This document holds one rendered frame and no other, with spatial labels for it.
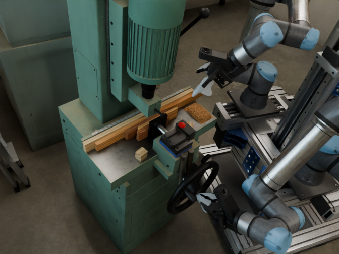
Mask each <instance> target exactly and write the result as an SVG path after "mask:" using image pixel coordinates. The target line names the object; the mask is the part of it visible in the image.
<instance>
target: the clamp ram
mask: <svg viewBox="0 0 339 254"><path fill-rule="evenodd" d="M167 116H168V115H167V114H166V113H165V118H161V116H159V117H157V118H155V119H153V120H151V121H150V122H149V129H148V136H149V137H152V136H154V135H155V134H157V133H159V132H161V133H162V134H164V133H167V132H168V131H167V130H166V129H165V127H166V122H167Z"/></svg>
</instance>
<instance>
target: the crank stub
mask: <svg viewBox="0 0 339 254"><path fill-rule="evenodd" d="M183 192H184V194H185V195H186V196H187V198H188V199H189V200H190V201H191V202H195V201H196V197H195V196H194V195H193V194H192V193H191V192H190V191H188V190H187V189H185V190H184V191H183Z"/></svg>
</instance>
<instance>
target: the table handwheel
mask: <svg viewBox="0 0 339 254"><path fill-rule="evenodd" d="M211 168H213V169H212V172H211V174H210V176H209V177H208V179H207V180H206V182H205V183H204V184H203V186H202V185H201V184H200V183H199V182H200V180H201V178H202V176H203V175H204V173H205V171H207V170H208V169H211ZM218 171H219V164H218V163H217V162H216V161H209V162H206V163H204V164H202V165H201V166H199V167H198V168H196V169H195V170H194V171H193V172H191V173H190V174H189V175H187V174H186V173H185V175H184V178H183V179H182V181H181V183H180V184H179V186H178V187H177V188H176V189H175V191H174V192H173V194H172V195H171V197H170V199H169V201H168V203H167V211H168V212H169V213H170V214H173V215H174V214H178V213H180V212H182V211H184V210H185V209H187V208H188V207H190V206H191V205H192V204H193V202H191V201H190V200H189V199H188V200H187V201H185V202H184V203H183V204H181V205H179V206H177V205H178V204H179V203H180V202H181V201H183V200H184V199H185V198H186V197H187V196H186V195H185V194H183V195H182V196H181V197H180V198H179V196H180V195H181V194H182V192H183V191H184V190H185V189H187V190H188V191H190V192H191V193H192V194H193V195H194V196H195V197H196V200H197V196H196V195H197V194H198V193H204V192H206V190H207V189H208V188H209V187H210V185H211V184H212V183H213V181H214V180H215V178H216V176H217V174H218ZM196 178H197V179H196ZM178 198H179V199H178Z"/></svg>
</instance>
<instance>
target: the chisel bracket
mask: <svg viewBox="0 0 339 254"><path fill-rule="evenodd" d="M128 100H129V101H130V102H131V103H132V104H133V105H134V106H136V107H137V108H138V109H139V110H140V111H141V112H142V113H143V114H144V115H145V116H146V117H147V118H149V117H151V116H153V115H155V114H157V112H156V111H155V110H154V109H155V108H156V109H157V110H159V111H160V109H161V102H162V100H161V99H160V98H159V97H158V96H157V95H156V94H154V97H153V98H152V99H145V98H143V97H142V88H141V83H138V84H135V85H133V86H131V87H129V88H128Z"/></svg>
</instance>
